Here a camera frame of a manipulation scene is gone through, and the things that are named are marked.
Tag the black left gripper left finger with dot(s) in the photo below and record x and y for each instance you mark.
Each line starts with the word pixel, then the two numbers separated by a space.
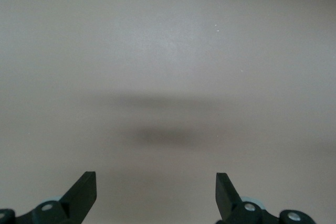
pixel 81 197

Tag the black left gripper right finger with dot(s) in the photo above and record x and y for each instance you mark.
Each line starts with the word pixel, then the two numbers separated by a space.
pixel 228 203

